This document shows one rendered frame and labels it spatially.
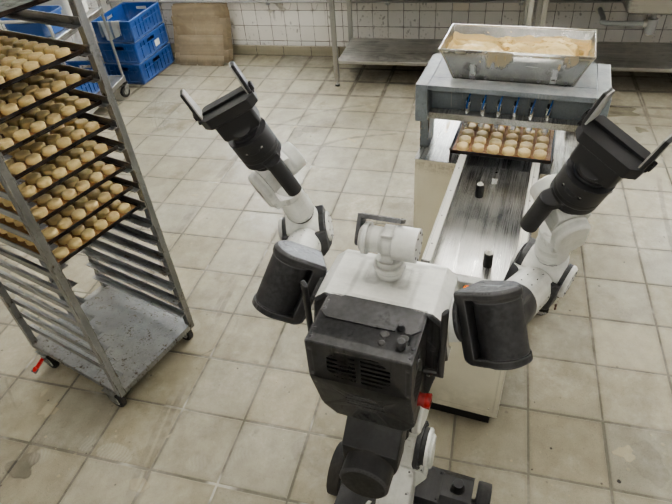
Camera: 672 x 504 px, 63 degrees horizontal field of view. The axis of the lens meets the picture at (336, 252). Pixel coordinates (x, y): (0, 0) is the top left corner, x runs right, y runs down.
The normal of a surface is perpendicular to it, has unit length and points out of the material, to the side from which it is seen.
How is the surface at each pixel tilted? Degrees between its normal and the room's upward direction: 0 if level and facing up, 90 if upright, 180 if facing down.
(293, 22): 90
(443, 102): 90
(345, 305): 0
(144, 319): 0
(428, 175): 90
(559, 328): 0
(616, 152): 24
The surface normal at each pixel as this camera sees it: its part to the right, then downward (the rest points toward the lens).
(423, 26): -0.25, 0.64
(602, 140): 0.08, -0.47
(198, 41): -0.27, 0.28
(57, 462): -0.07, -0.77
